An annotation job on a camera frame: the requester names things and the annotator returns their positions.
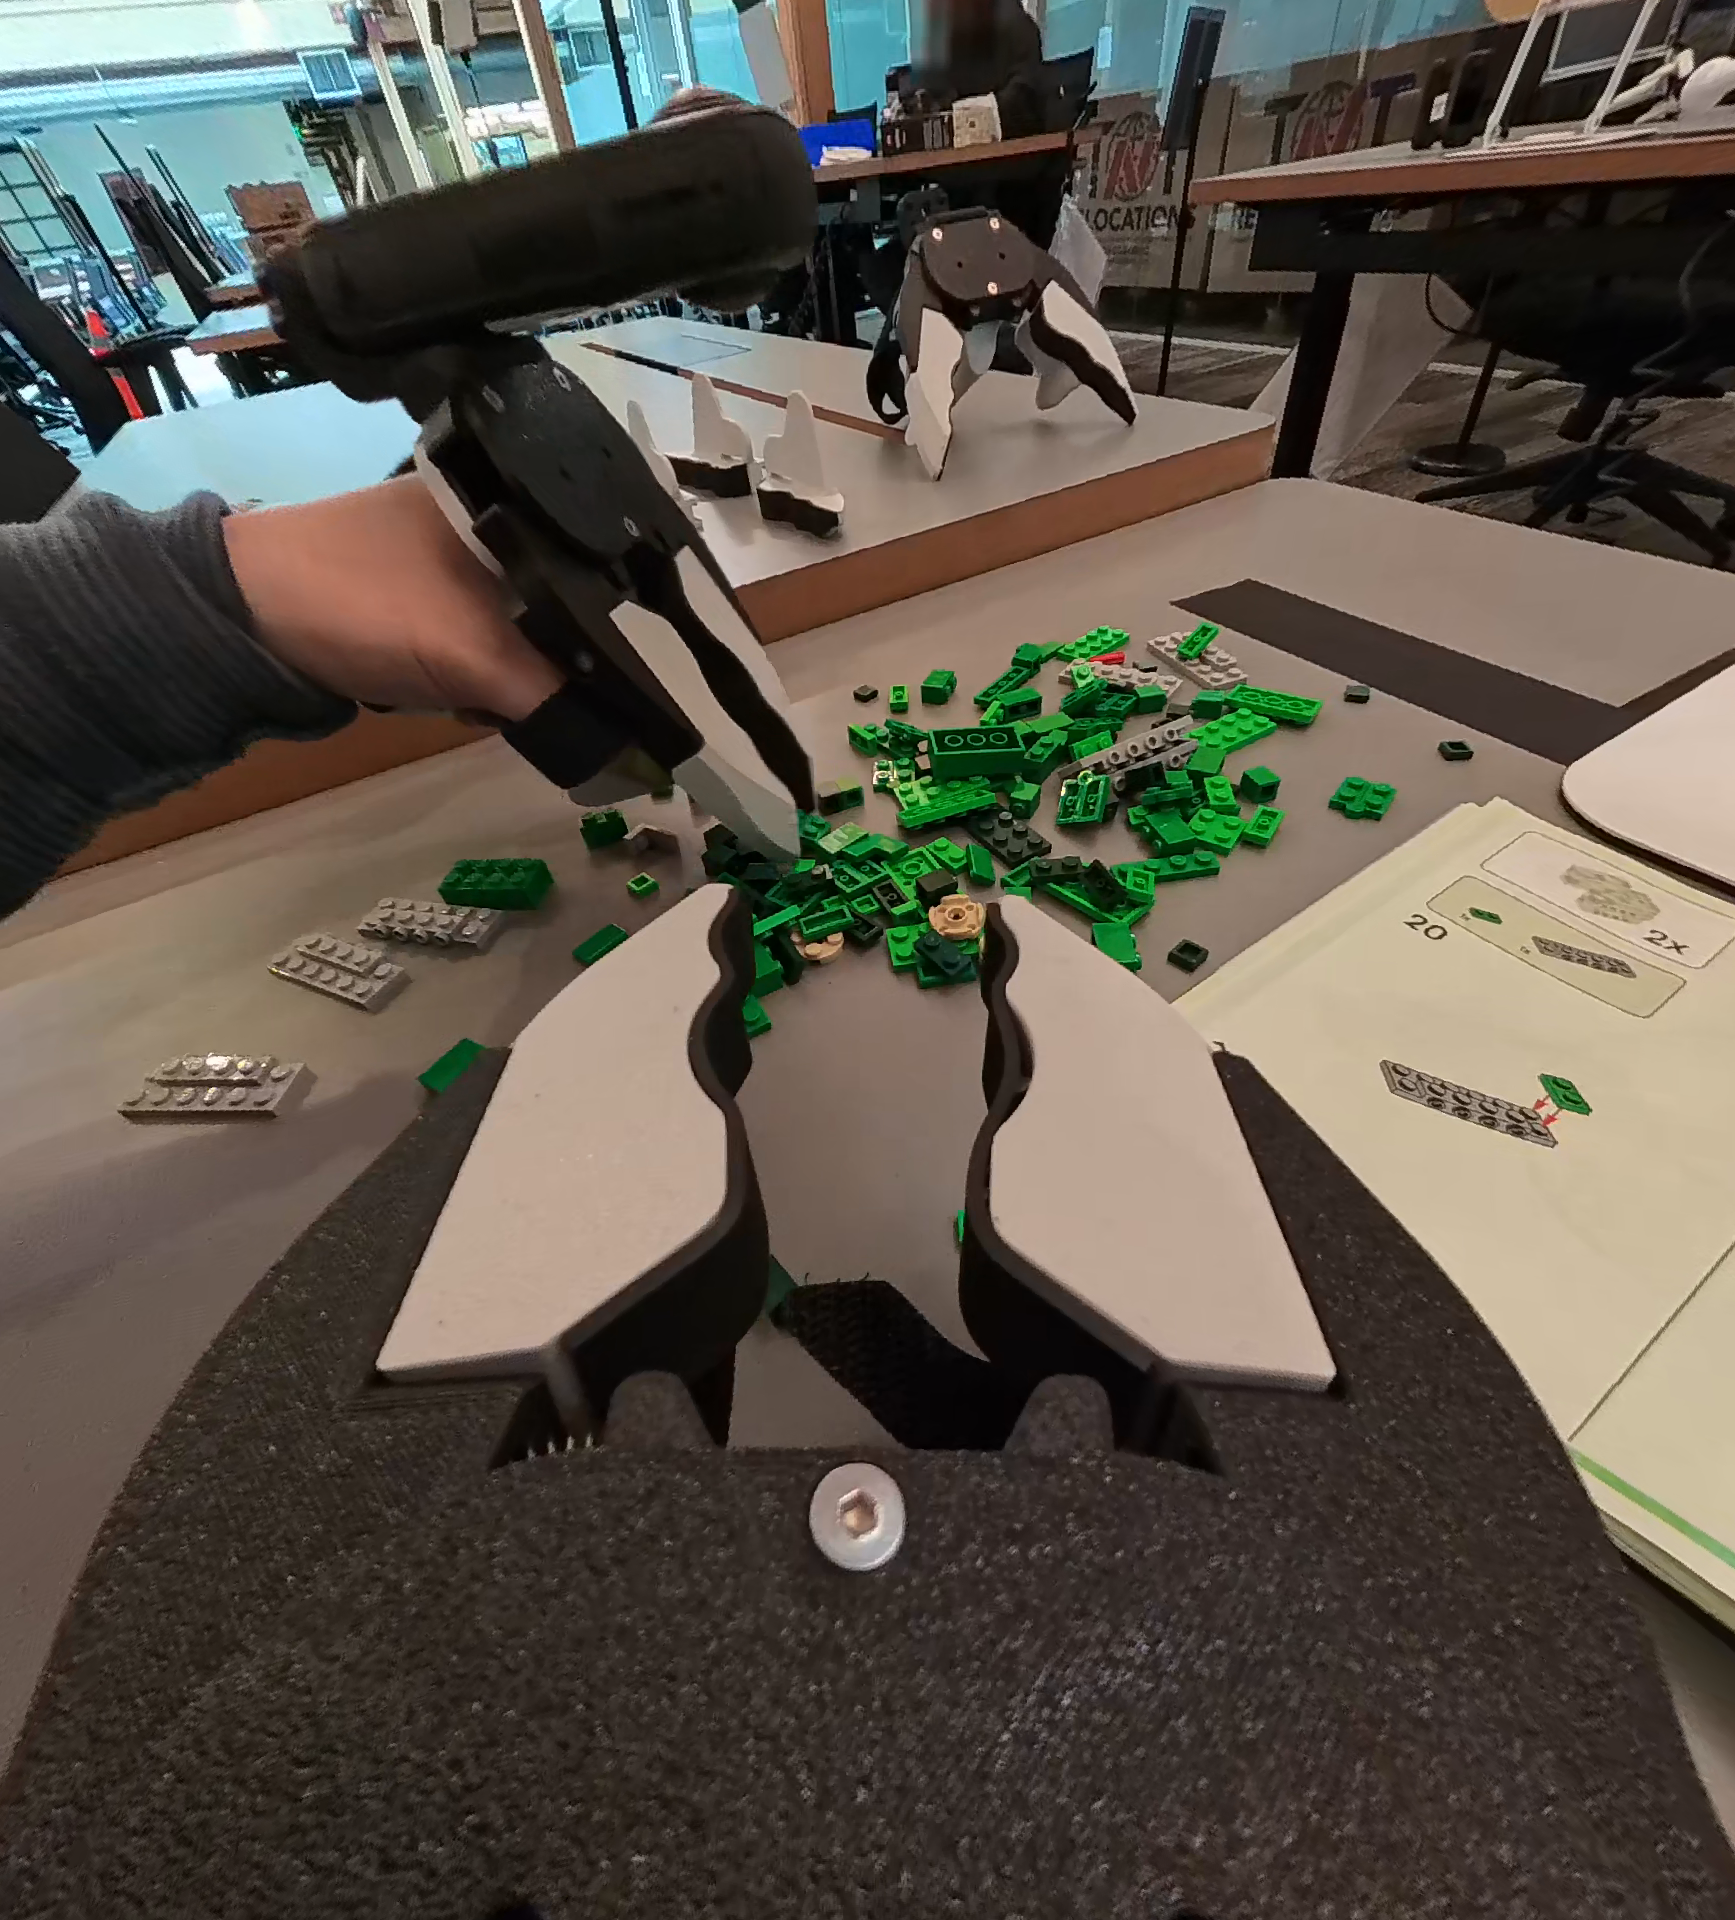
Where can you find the brown-topped office desk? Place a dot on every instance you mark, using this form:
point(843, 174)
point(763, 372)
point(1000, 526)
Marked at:
point(1408, 173)

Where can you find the spare gripper finger part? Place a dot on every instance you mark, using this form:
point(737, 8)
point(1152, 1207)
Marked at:
point(651, 443)
point(803, 481)
point(719, 443)

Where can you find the grey brick plate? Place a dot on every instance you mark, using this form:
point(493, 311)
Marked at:
point(429, 918)
point(339, 969)

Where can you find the spare gripper mechanism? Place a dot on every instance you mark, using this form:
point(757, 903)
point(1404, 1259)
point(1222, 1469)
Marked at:
point(980, 271)

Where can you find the green two-by-four brick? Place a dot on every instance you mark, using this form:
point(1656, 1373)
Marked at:
point(497, 882)

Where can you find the pale green instruction booklet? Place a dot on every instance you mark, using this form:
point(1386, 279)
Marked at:
point(1632, 1201)

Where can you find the blue storage bin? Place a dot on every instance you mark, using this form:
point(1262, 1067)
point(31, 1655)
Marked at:
point(839, 142)

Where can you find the tan round brick plate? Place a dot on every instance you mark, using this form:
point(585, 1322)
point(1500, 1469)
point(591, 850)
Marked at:
point(819, 941)
point(959, 918)

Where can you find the grey desk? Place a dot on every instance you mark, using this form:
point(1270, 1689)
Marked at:
point(869, 1141)

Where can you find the wood-edged side table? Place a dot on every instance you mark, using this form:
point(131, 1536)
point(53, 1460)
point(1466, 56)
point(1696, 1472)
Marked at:
point(1048, 451)

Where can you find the pile of green toy bricks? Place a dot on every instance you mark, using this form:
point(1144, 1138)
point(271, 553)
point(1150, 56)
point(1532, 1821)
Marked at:
point(988, 750)

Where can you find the person's left hand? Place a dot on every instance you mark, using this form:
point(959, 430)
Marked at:
point(357, 601)

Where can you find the small green brick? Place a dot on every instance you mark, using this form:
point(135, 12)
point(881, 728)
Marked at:
point(603, 825)

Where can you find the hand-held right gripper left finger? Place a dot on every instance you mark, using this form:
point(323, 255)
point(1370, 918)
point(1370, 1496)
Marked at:
point(583, 1185)

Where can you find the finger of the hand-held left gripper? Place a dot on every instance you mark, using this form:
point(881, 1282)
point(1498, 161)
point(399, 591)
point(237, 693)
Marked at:
point(751, 660)
point(681, 698)

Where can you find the cluttered office desk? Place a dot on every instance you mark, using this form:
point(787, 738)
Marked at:
point(959, 159)

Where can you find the green square brick plate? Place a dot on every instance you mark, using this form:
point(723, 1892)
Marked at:
point(1362, 795)

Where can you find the black office chair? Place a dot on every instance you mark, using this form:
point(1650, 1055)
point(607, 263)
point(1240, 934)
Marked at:
point(1602, 374)

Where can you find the small green plate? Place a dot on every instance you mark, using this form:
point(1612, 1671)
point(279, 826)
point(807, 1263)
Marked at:
point(601, 942)

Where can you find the stacked grey brick plates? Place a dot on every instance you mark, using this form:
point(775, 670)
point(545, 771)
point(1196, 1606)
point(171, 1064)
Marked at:
point(215, 1083)

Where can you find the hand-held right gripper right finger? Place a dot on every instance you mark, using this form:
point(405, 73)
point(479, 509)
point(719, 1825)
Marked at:
point(1138, 1185)

